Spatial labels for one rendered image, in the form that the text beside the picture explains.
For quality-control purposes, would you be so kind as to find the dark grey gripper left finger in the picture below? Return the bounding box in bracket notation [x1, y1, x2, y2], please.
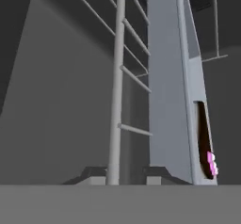
[61, 166, 109, 185]

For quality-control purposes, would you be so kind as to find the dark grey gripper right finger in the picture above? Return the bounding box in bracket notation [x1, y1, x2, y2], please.
[143, 166, 193, 185]

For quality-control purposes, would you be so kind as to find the brown cake with pink frosting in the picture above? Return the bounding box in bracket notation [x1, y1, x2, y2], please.
[195, 101, 219, 181]

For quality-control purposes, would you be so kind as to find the dark grey oven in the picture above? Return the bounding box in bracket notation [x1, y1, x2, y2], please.
[0, 0, 241, 186]

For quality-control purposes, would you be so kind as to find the grey baking tray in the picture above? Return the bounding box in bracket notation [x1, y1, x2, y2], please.
[146, 0, 219, 186]

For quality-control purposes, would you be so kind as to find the grey wire oven rack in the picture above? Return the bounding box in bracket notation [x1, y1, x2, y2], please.
[201, 0, 229, 63]
[45, 0, 154, 185]

